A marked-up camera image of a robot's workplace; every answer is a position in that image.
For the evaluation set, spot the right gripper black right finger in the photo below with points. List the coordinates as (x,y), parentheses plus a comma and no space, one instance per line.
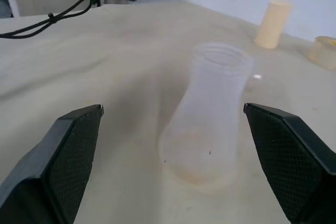
(286,161)

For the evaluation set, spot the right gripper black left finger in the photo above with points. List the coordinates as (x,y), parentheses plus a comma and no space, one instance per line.
(57,161)

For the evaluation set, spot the translucent plastic bottle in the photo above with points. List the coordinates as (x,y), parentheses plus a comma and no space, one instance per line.
(210,119)

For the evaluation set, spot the cream container with yellow lid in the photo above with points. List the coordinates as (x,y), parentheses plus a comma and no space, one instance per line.
(323,52)

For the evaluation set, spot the cream cylindrical container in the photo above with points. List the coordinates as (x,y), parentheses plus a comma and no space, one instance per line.
(273,24)

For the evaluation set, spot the white frame post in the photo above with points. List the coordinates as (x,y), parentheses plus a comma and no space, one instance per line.
(11,1)

